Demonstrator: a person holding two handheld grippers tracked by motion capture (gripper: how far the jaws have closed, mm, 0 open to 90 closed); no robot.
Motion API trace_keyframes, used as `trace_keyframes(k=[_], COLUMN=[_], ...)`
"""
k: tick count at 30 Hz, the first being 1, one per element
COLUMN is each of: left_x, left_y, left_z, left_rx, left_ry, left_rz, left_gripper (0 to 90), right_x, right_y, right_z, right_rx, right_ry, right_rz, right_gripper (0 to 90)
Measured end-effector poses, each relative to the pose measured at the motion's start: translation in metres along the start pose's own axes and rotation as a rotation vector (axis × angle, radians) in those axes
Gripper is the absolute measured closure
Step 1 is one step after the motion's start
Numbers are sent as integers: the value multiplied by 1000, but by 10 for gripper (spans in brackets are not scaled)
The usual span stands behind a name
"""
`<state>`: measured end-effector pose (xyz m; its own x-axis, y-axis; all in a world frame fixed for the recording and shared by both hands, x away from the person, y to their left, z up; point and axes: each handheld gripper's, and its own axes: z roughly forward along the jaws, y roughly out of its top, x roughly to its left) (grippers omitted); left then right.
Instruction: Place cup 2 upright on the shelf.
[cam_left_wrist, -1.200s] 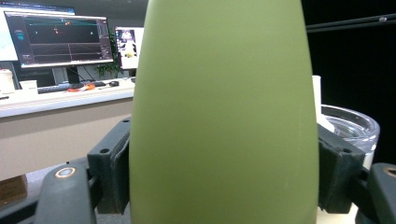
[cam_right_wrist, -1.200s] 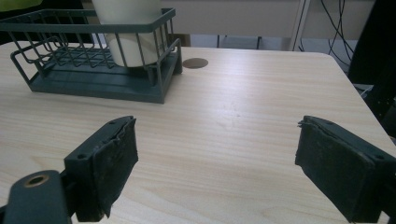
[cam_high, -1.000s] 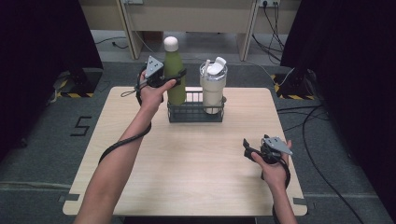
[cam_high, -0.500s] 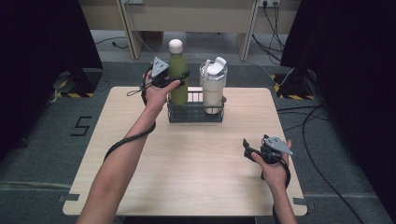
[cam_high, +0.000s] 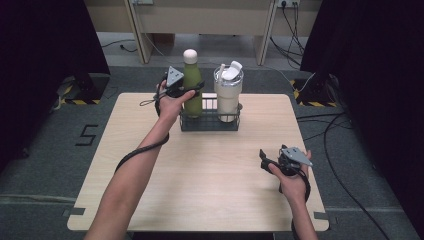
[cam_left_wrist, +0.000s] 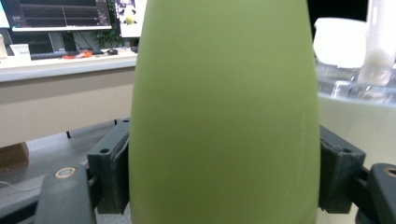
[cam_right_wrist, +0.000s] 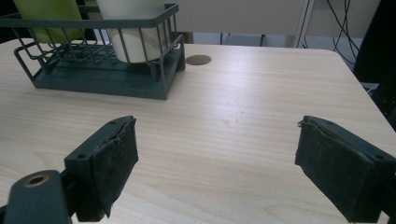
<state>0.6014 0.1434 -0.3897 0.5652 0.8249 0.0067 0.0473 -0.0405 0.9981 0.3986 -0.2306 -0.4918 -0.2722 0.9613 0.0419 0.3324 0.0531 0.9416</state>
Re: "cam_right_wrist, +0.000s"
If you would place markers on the white bottle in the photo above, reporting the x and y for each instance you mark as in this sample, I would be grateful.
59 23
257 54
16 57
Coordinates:
134 51

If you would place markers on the white partition panel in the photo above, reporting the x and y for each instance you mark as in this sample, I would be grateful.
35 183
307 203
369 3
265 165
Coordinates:
236 17

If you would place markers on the white metal post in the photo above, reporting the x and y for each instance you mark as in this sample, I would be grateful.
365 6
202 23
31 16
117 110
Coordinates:
302 25

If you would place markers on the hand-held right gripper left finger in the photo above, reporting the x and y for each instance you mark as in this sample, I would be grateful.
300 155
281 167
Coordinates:
102 168

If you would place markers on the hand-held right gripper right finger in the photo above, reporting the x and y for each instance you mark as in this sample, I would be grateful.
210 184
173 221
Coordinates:
342 168

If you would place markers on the green bottle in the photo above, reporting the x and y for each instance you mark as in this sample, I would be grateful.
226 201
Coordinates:
46 9

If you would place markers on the black equipment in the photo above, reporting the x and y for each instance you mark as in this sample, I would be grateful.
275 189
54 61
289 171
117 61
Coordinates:
378 46

